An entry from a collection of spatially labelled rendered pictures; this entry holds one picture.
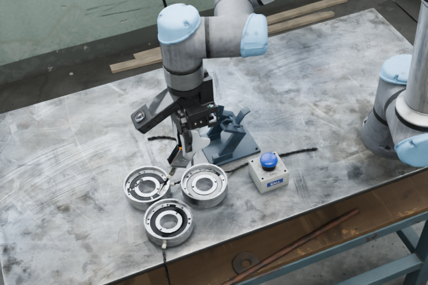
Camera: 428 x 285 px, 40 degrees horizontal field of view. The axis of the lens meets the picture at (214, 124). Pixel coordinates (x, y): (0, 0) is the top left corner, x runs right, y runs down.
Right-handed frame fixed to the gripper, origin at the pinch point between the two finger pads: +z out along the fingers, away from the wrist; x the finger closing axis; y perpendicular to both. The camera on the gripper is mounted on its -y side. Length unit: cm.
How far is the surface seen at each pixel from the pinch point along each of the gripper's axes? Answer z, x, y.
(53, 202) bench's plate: 13.1, 9.7, -29.6
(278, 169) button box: 8.8, -6.5, 19.9
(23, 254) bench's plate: 13.1, -1.2, -38.4
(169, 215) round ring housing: 11.1, -6.5, -6.7
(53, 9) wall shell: 59, 158, -9
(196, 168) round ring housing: 10.0, 2.7, 3.4
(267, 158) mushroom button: 5.8, -4.9, 17.9
